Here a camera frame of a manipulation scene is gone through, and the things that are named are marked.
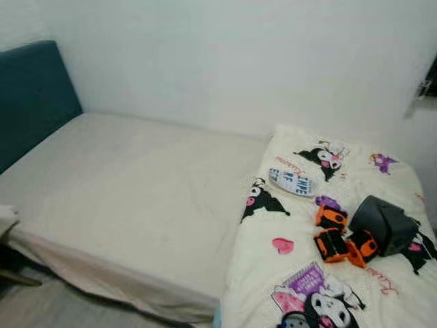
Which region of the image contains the cartoon print cream blanket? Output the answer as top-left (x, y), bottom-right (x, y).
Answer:
top-left (220, 123), bottom-right (437, 328)

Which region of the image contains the orange and black gadget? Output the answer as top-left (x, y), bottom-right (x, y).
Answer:
top-left (313, 229), bottom-right (350, 264)
top-left (315, 205), bottom-right (349, 232)
top-left (346, 230), bottom-right (380, 267)

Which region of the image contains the black fabric case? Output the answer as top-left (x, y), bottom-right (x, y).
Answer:
top-left (348, 195), bottom-right (421, 258)

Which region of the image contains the bed mattress with white sheet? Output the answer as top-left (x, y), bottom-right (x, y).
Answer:
top-left (0, 113), bottom-right (270, 323)

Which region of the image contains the blue upholstered headboard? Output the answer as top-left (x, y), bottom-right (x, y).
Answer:
top-left (0, 40), bottom-right (84, 175)

